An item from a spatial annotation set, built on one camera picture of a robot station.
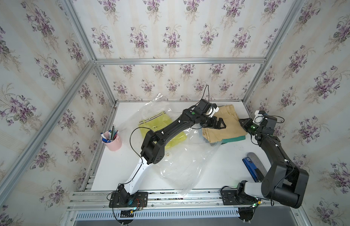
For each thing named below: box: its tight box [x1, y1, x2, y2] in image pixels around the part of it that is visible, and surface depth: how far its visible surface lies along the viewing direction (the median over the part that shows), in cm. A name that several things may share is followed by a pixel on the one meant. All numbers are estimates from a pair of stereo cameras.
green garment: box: [221, 135, 246, 145], surface depth 88 cm
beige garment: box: [201, 104, 248, 144], surface depth 88 cm
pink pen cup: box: [101, 130, 122, 152], surface depth 89 cm
